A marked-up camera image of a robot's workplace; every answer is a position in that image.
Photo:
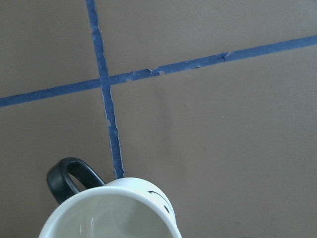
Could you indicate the white smiley mug black handle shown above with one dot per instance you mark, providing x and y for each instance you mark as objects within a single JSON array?
[{"x": 90, "y": 208}]

